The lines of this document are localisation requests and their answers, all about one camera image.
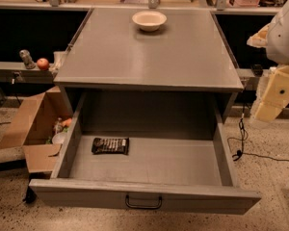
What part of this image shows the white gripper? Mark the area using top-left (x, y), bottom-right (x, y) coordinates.
top-left (247, 0), bottom-right (289, 122)

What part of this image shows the dark rxbar chocolate wrapper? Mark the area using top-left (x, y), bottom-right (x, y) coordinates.
top-left (92, 138), bottom-right (129, 155)

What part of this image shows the grey cabinet counter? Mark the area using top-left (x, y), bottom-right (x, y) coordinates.
top-left (55, 8), bottom-right (243, 116)

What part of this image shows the grey open drawer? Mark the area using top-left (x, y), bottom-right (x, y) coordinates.
top-left (30, 90), bottom-right (261, 215)

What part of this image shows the small black device on shelf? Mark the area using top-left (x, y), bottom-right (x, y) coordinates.
top-left (250, 64), bottom-right (263, 77)

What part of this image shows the white ceramic bowl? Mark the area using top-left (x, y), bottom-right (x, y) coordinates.
top-left (132, 11), bottom-right (167, 32)

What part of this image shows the orange item in box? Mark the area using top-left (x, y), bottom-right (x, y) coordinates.
top-left (62, 118), bottom-right (72, 127)

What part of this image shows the clear plastic bottle in box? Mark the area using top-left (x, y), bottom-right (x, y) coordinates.
top-left (53, 117), bottom-right (63, 134)

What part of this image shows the white lid in box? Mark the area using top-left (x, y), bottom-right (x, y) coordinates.
top-left (52, 132), bottom-right (67, 144)

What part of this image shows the red apple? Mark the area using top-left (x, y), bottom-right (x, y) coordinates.
top-left (37, 58), bottom-right (50, 70)

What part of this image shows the small grey figurine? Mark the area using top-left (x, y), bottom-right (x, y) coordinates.
top-left (19, 49), bottom-right (36, 69)

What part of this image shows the brown cardboard box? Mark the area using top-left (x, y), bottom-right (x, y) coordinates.
top-left (0, 87), bottom-right (72, 173)

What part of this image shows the black cable on floor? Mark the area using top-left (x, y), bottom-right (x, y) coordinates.
top-left (226, 104), bottom-right (289, 165)

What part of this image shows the black drawer handle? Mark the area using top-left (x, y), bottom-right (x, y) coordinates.
top-left (125, 194), bottom-right (163, 210)

